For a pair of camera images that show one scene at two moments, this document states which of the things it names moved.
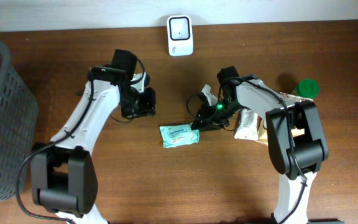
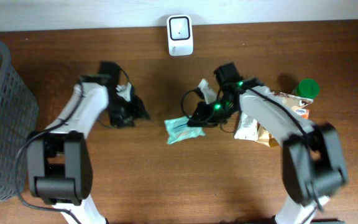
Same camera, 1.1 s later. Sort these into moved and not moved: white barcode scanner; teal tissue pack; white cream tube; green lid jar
Moved: teal tissue pack
Not moved: white barcode scanner; white cream tube; green lid jar
